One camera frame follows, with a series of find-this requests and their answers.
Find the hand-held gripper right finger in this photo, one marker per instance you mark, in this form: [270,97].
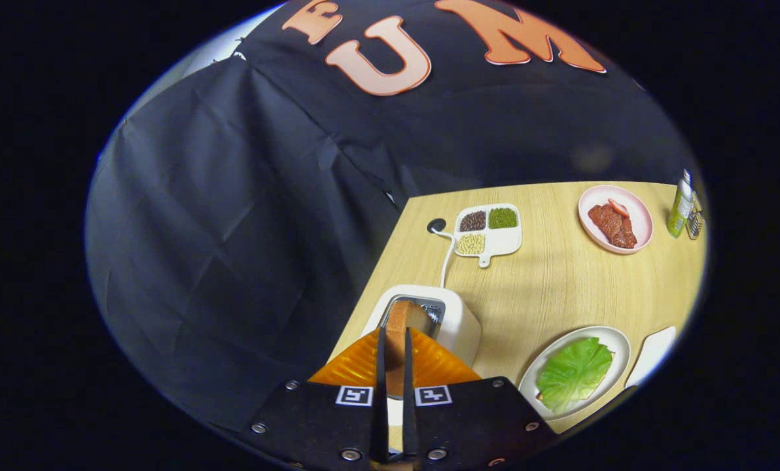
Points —
[408,405]

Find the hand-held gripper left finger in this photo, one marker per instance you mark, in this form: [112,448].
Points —
[381,405]

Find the toasted bread slice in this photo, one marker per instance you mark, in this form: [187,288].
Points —
[396,327]

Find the green lettuce leaf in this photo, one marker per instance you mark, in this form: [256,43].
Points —
[573,373]

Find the white toaster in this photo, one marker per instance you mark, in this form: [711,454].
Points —
[459,327]

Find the yellow beans pile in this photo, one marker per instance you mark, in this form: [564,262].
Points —
[471,244]

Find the white divided tray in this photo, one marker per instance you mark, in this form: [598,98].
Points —
[504,241]

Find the brown beans pile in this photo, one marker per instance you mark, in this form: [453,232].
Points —
[472,221]

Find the green beans pile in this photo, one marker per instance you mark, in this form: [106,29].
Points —
[502,218]

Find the round white plate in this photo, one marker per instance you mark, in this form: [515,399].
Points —
[618,345]

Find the square white plate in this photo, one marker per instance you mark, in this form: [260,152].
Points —
[652,353]

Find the brown meat strip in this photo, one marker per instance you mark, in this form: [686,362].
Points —
[604,221]
[626,233]

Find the red sausage slice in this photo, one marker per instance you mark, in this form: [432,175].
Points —
[619,207]

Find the pink plate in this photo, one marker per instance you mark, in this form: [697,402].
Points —
[642,222]

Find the green labelled metal bottle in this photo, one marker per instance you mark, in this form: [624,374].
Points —
[680,204]

